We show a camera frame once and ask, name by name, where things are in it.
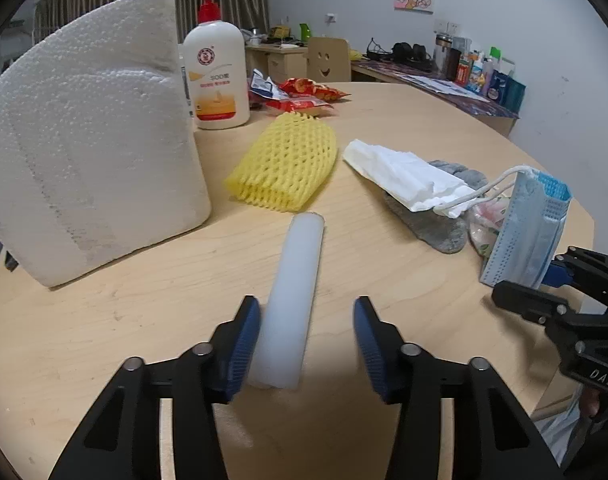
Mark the white tissue pack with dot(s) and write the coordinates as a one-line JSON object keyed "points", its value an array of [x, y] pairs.
{"points": [[412, 181]]}

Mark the yellow foam fruit net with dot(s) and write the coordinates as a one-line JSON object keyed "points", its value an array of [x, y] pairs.
{"points": [[286, 165]]}

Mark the blue surgical face mask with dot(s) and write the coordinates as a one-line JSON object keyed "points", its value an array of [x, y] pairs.
{"points": [[532, 226]]}

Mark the floral patterned cloth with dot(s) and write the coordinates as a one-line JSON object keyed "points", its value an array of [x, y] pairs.
{"points": [[485, 222]]}

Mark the light wooden desk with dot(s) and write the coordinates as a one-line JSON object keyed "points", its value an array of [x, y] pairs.
{"points": [[277, 61]]}

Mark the blue white snack packet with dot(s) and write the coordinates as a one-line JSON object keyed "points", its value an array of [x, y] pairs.
{"points": [[265, 88]]}

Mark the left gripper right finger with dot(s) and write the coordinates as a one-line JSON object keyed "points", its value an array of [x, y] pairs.
{"points": [[493, 436]]}

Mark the grey sock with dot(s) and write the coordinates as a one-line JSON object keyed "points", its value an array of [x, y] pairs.
{"points": [[443, 234]]}

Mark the white styrofoam box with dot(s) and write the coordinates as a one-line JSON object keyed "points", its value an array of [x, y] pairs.
{"points": [[97, 154]]}

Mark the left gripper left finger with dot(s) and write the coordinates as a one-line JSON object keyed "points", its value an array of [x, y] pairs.
{"points": [[119, 437]]}

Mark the white lotion pump bottle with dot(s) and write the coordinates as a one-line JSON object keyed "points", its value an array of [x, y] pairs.
{"points": [[215, 62]]}

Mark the red snack packet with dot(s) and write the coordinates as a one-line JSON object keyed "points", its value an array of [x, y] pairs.
{"points": [[307, 97]]}

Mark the wooden smiley face chair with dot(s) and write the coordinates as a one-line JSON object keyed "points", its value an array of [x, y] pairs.
{"points": [[328, 60]]}

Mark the white foam tube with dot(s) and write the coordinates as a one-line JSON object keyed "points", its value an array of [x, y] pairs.
{"points": [[279, 351]]}

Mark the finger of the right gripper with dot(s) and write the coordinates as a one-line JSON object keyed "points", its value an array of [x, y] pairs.
{"points": [[532, 305]]}

